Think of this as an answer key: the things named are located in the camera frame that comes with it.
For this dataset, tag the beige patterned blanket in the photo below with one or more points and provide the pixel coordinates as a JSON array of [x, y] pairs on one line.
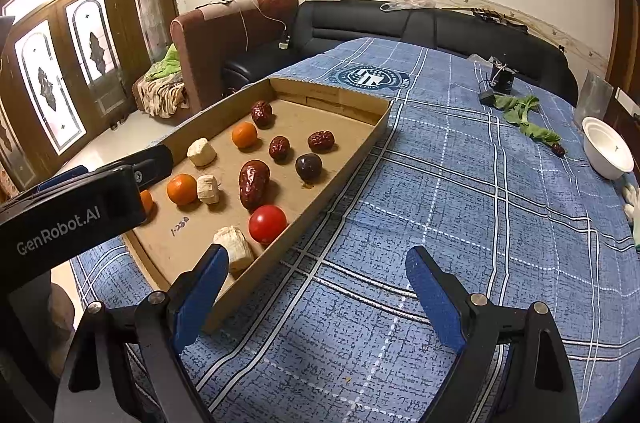
[[160, 95]]

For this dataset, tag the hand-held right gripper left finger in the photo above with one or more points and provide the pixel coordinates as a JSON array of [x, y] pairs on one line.
[[200, 298]]

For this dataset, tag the wooden glass door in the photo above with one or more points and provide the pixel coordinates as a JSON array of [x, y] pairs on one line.
[[95, 38]]

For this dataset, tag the black leather sofa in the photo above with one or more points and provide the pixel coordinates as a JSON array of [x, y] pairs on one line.
[[350, 23]]

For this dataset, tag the orange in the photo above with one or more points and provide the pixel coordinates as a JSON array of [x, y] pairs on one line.
[[147, 201], [244, 134], [182, 189]]

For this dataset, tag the white bowl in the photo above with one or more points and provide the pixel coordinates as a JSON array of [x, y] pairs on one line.
[[607, 148]]

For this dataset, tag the blue plaid tablecloth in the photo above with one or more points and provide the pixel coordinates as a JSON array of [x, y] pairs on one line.
[[400, 183]]

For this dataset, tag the clear plastic container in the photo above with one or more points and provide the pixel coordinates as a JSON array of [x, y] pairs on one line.
[[596, 93]]

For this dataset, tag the clear plastic wrap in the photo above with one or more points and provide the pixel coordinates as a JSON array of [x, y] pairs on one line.
[[479, 59]]

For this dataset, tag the green cloth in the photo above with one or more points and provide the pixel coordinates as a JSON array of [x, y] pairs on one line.
[[165, 63]]

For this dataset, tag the wooden doorway frame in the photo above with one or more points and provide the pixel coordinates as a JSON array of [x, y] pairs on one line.
[[622, 28]]

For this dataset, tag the small black device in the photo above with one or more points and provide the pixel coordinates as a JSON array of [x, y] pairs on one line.
[[502, 79]]

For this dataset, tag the shallow cardboard tray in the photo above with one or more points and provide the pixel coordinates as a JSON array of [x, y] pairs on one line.
[[325, 163]]

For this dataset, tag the clear plastic bag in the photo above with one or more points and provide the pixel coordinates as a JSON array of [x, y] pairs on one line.
[[407, 4]]

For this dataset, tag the dark purple plum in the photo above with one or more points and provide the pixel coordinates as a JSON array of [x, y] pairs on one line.
[[308, 166]]

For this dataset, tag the red tomato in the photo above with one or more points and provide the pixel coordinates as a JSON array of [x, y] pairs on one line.
[[267, 223]]

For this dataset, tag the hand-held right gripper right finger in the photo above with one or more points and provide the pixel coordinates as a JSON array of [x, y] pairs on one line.
[[435, 298]]

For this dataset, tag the green leaves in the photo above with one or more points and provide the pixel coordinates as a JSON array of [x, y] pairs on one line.
[[522, 110]]

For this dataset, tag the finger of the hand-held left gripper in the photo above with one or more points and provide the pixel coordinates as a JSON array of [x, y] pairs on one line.
[[152, 163]]

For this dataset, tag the large red date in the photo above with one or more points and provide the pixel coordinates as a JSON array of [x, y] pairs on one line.
[[254, 184]]

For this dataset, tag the black power adapter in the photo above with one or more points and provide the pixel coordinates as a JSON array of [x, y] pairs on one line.
[[486, 97]]

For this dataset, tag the brown armchair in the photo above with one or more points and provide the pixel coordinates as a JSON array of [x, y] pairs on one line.
[[210, 48]]

